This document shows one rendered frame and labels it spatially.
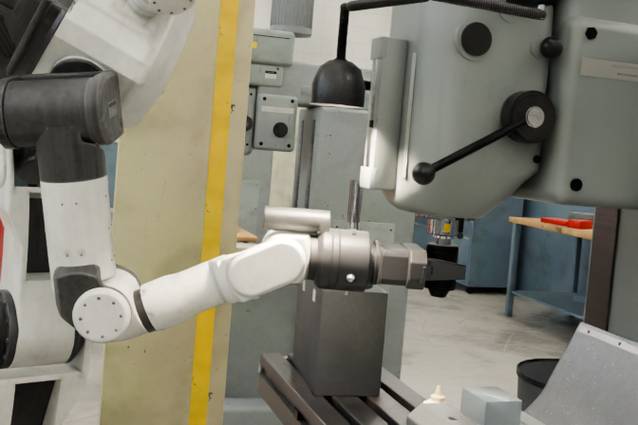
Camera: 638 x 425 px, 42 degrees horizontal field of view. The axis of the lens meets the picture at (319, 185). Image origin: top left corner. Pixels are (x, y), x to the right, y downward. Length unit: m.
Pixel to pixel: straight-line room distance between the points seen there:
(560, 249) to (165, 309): 7.32
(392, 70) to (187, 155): 1.75
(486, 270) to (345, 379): 7.16
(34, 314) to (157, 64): 0.54
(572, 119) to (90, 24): 0.68
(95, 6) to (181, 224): 1.67
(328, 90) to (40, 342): 0.76
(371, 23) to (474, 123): 9.80
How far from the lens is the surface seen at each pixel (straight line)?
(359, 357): 1.49
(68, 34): 1.24
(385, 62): 1.16
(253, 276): 1.16
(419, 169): 1.05
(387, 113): 1.16
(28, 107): 1.17
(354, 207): 1.49
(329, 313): 1.46
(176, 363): 2.96
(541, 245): 8.64
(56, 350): 1.61
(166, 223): 2.85
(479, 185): 1.15
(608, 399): 1.45
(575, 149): 1.18
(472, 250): 8.50
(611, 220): 1.51
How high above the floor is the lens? 1.40
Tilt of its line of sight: 3 degrees down
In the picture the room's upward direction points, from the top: 5 degrees clockwise
